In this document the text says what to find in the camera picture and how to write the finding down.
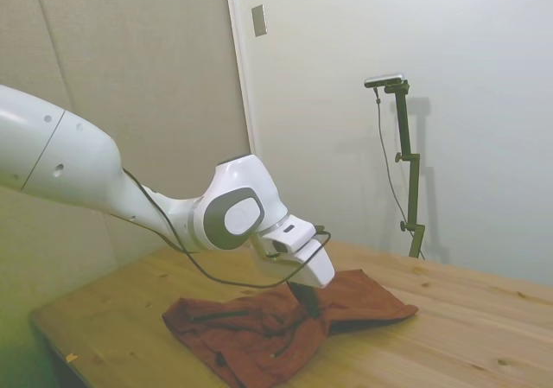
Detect dark green camera stand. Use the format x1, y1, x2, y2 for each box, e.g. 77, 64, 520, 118
383, 80, 427, 259

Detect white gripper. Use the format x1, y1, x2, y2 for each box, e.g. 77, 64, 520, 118
251, 231, 336, 321

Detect rust orange shorts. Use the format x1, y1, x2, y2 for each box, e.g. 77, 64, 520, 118
162, 268, 420, 388

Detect white door frame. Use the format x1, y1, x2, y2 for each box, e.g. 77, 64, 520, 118
223, 0, 270, 177

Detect grey wall switch plate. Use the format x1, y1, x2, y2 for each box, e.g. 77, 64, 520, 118
251, 3, 269, 38

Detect silver stand-mounted camera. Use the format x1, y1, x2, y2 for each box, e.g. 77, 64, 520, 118
364, 72, 407, 89

